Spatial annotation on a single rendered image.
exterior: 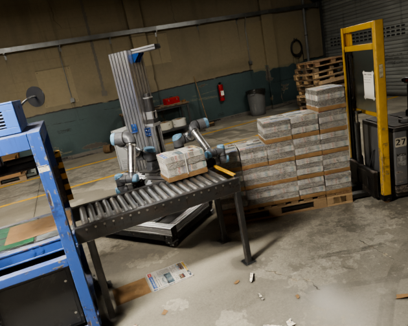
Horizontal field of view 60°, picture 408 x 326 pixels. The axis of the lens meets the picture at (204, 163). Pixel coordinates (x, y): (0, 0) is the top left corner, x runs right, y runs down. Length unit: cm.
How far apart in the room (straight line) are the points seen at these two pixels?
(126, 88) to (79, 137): 621
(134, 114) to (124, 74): 42
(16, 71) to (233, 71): 585
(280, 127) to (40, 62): 729
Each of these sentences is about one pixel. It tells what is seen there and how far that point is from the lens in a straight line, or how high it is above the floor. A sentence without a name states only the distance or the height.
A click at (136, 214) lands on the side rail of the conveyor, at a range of 277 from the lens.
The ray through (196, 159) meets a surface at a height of 95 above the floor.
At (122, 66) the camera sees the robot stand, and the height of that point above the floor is 188.
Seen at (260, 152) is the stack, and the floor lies 76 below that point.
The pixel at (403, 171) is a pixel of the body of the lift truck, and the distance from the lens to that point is 427.
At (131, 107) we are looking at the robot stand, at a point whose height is 146.
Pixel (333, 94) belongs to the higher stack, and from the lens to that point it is 394.
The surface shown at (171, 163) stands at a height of 97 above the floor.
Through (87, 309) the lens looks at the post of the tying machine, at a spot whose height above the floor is 28.
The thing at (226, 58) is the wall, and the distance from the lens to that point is 1105.
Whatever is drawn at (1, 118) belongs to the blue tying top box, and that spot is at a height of 166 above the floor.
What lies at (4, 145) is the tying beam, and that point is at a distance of 241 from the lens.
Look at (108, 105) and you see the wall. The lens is 1000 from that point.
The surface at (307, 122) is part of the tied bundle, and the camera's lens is 388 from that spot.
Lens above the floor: 175
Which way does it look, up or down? 15 degrees down
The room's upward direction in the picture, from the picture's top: 11 degrees counter-clockwise
